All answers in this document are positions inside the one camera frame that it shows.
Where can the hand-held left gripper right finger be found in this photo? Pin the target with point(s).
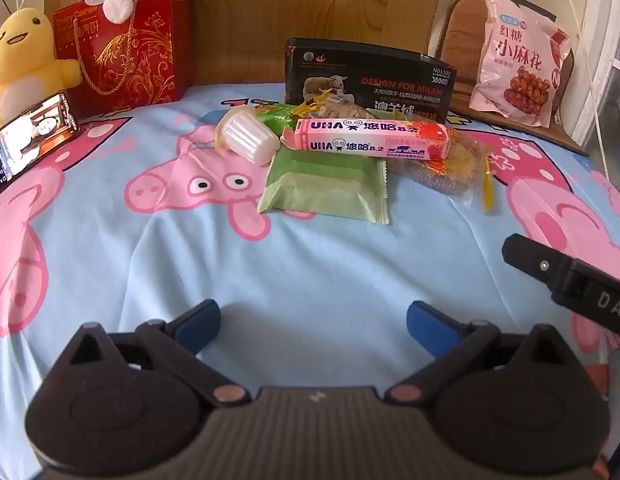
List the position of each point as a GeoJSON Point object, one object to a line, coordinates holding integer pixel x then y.
{"type": "Point", "coordinates": [424, 322]}

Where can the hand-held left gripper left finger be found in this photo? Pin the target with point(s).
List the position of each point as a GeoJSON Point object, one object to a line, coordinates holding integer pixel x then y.
{"type": "Point", "coordinates": [202, 322]}

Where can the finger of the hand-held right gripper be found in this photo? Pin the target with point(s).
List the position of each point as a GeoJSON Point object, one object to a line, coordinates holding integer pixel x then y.
{"type": "Point", "coordinates": [535, 260]}

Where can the brown cake packet yellow edge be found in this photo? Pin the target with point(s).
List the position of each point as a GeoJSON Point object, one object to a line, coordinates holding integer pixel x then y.
{"type": "Point", "coordinates": [335, 107]}
{"type": "Point", "coordinates": [447, 170]}

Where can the pale green snack packet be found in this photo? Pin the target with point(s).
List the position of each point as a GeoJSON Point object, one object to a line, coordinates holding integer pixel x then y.
{"type": "Point", "coordinates": [325, 185]}

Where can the white jelly cup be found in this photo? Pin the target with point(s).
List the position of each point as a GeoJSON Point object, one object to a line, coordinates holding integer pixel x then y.
{"type": "Point", "coordinates": [245, 135]}

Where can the pink candy box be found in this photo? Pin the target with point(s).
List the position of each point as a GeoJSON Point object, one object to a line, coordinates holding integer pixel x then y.
{"type": "Point", "coordinates": [360, 139]}

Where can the bright green snack packet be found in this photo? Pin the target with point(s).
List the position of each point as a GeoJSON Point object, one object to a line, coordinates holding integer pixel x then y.
{"type": "Point", "coordinates": [272, 114]}

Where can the black printed cardboard box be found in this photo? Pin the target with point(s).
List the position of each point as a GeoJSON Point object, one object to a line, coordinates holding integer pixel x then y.
{"type": "Point", "coordinates": [370, 70]}

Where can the printed pig bed sheet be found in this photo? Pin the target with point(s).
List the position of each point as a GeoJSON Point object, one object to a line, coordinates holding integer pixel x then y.
{"type": "Point", "coordinates": [315, 270]}

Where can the large pink snack bag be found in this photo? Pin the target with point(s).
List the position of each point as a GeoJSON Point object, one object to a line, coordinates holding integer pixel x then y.
{"type": "Point", "coordinates": [520, 60]}

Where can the brown seat cushion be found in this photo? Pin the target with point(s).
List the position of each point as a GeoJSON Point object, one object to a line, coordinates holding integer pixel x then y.
{"type": "Point", "coordinates": [462, 30]}

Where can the smartphone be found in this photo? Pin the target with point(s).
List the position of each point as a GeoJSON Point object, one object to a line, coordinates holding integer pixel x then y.
{"type": "Point", "coordinates": [32, 135]}

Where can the red gift bag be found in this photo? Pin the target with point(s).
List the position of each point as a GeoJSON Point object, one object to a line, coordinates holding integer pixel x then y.
{"type": "Point", "coordinates": [135, 50]}

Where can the yellow plush duck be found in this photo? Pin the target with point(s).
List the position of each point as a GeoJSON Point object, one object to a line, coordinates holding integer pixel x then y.
{"type": "Point", "coordinates": [25, 60]}

